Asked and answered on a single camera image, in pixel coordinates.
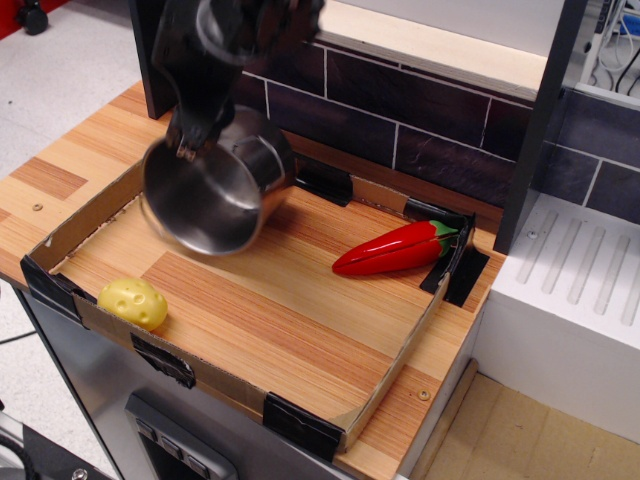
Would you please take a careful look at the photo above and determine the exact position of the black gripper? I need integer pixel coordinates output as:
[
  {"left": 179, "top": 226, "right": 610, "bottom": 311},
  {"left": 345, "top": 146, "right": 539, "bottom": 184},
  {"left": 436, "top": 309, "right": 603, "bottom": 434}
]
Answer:
[{"left": 152, "top": 1, "right": 325, "bottom": 161}]

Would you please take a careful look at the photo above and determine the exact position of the stainless steel pot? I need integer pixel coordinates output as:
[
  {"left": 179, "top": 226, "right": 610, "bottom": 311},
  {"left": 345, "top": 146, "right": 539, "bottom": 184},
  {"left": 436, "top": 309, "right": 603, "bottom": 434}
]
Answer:
[{"left": 142, "top": 106, "right": 297, "bottom": 256}]

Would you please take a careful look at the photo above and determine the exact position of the cardboard fence with black tape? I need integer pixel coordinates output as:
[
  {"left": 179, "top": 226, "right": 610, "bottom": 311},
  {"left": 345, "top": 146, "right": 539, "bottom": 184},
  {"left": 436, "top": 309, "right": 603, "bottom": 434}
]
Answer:
[{"left": 23, "top": 166, "right": 500, "bottom": 469}]

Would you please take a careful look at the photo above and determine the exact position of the yellow toy potato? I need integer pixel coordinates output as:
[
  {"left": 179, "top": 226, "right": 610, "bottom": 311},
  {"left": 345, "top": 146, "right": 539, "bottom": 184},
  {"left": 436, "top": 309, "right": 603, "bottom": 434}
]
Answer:
[{"left": 97, "top": 278, "right": 168, "bottom": 331}]

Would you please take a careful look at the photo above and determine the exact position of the black caster wheel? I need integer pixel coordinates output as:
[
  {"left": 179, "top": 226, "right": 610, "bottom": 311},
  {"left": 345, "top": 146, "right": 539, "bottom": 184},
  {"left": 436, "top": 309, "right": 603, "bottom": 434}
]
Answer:
[{"left": 15, "top": 0, "right": 49, "bottom": 36}]

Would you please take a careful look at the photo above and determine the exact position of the red toy chili pepper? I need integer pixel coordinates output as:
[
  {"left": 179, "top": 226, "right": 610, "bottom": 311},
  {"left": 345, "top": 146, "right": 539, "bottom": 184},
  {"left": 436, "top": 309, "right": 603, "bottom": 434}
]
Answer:
[{"left": 332, "top": 220, "right": 460, "bottom": 276}]

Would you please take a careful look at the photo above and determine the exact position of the grey oven control panel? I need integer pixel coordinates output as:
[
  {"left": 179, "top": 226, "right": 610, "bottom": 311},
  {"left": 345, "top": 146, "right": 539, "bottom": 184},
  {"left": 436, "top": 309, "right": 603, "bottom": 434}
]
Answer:
[{"left": 125, "top": 394, "right": 239, "bottom": 480}]

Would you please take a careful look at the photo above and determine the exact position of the white ribbed sink drainer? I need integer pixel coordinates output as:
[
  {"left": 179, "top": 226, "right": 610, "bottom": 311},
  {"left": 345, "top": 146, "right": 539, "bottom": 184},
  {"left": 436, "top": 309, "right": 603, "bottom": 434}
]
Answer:
[{"left": 473, "top": 195, "right": 639, "bottom": 441}]

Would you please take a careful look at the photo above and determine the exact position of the dark grey left upright post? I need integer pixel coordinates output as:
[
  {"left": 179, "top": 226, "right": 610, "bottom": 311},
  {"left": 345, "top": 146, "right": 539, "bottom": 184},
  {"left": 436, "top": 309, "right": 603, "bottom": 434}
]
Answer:
[{"left": 128, "top": 0, "right": 177, "bottom": 120}]

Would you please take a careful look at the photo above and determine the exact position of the dark grey upright post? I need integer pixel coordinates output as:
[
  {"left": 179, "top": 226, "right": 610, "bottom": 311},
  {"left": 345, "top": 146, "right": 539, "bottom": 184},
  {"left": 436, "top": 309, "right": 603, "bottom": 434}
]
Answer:
[
  {"left": 128, "top": 0, "right": 177, "bottom": 120},
  {"left": 494, "top": 0, "right": 594, "bottom": 254}
]

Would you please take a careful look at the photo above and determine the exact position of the black cable bundle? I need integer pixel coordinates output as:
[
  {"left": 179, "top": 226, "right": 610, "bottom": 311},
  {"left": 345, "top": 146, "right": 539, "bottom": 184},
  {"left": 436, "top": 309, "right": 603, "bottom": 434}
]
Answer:
[{"left": 0, "top": 432, "right": 39, "bottom": 480}]

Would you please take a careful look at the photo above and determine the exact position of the dark grey right upright post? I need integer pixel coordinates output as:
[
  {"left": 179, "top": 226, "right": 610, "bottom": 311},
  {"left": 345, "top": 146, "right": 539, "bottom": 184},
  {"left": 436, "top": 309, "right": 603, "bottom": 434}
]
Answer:
[{"left": 494, "top": 0, "right": 594, "bottom": 254}]

